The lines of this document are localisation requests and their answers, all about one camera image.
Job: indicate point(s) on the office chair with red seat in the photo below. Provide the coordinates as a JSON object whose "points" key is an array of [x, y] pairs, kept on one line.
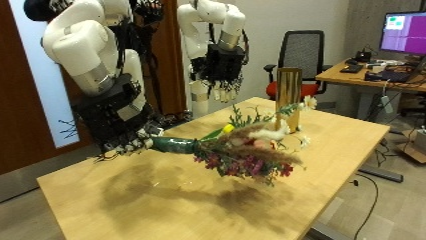
{"points": [[301, 50]]}

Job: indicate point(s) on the wooden office desk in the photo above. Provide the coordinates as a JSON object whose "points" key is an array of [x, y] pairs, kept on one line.
{"points": [[351, 78]]}

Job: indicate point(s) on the cardboard box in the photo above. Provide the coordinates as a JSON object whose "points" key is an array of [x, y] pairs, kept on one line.
{"points": [[414, 151]]}

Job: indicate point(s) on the plain brown wooden door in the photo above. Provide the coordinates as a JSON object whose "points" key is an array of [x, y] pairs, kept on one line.
{"points": [[171, 66]]}

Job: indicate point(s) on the wooden door with frosted glass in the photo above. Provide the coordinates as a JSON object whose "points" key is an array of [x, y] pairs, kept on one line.
{"points": [[22, 116]]}

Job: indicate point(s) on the black desk phone device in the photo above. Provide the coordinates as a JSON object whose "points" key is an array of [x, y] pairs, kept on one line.
{"points": [[363, 56]]}

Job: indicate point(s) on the black keyboard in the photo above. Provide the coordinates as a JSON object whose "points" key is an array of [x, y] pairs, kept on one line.
{"points": [[352, 68]]}

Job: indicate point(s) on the black laptop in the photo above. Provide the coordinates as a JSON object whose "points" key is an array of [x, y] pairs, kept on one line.
{"points": [[400, 75]]}

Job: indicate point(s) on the flower bouquet with green wrap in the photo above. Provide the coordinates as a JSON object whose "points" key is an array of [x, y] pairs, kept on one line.
{"points": [[177, 145]]}

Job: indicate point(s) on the grey power adapter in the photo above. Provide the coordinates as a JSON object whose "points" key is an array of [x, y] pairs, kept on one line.
{"points": [[386, 104]]}

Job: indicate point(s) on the tall gold cylinder vase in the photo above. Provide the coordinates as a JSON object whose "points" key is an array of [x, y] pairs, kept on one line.
{"points": [[288, 86]]}

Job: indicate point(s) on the computer monitor with purple screen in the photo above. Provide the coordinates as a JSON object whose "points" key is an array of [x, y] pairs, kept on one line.
{"points": [[408, 33]]}

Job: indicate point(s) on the grey table base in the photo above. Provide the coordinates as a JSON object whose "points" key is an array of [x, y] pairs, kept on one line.
{"points": [[381, 174]]}

